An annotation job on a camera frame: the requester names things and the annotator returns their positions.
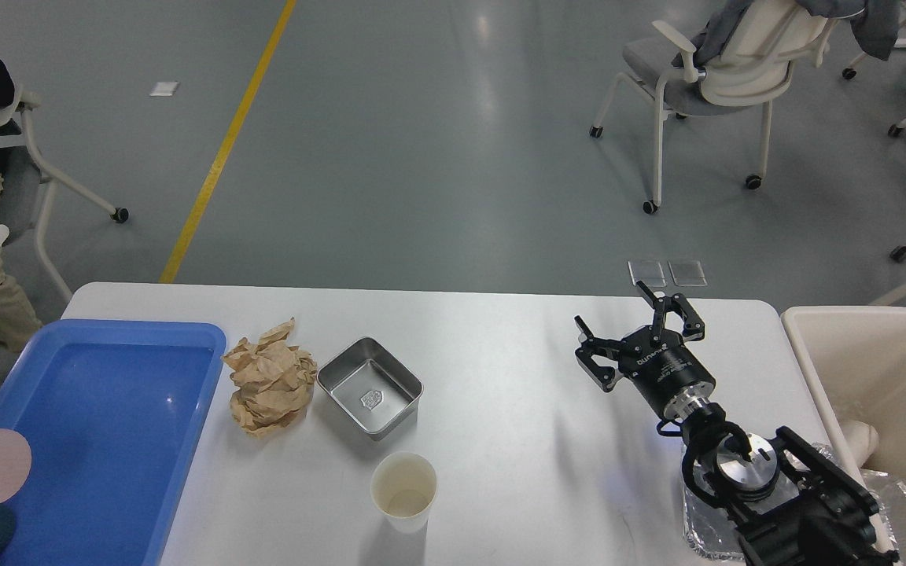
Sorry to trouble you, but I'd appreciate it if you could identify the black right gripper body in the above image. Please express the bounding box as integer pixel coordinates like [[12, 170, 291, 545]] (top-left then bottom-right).
[[620, 325, 716, 419]]

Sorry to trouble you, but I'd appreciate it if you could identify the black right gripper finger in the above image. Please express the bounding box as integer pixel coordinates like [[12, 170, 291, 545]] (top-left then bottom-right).
[[574, 315, 643, 393], [635, 281, 705, 343]]

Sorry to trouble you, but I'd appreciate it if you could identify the square stainless steel tray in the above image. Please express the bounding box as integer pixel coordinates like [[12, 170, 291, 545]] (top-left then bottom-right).
[[318, 336, 424, 441]]

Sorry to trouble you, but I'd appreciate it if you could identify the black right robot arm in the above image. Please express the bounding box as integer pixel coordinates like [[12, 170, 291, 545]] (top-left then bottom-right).
[[574, 281, 901, 565]]

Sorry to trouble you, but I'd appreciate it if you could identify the aluminium foil tray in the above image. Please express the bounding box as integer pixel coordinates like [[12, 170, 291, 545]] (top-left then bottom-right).
[[683, 467, 906, 565]]

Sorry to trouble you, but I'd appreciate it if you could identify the beige roll in bin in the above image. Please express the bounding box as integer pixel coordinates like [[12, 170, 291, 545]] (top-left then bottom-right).
[[840, 420, 880, 467]]

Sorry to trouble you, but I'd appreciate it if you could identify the beige plastic bin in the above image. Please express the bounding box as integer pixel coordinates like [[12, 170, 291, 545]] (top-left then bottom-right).
[[781, 305, 906, 564]]

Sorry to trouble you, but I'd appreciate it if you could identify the white paper cup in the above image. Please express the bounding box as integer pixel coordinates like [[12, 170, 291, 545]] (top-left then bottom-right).
[[370, 451, 438, 534]]

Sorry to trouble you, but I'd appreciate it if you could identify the white grey office chair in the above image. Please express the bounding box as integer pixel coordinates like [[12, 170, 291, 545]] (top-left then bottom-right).
[[589, 1, 837, 215]]

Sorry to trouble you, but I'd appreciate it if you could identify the crumpled brown paper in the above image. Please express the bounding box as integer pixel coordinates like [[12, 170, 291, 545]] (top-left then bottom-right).
[[222, 318, 318, 438]]

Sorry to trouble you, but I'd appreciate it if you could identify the blue plastic tray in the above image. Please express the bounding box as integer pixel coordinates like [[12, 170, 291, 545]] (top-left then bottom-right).
[[0, 319, 227, 565]]

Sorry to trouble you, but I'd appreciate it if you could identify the left white grey chair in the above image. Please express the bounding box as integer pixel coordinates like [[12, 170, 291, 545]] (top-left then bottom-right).
[[0, 83, 130, 302]]

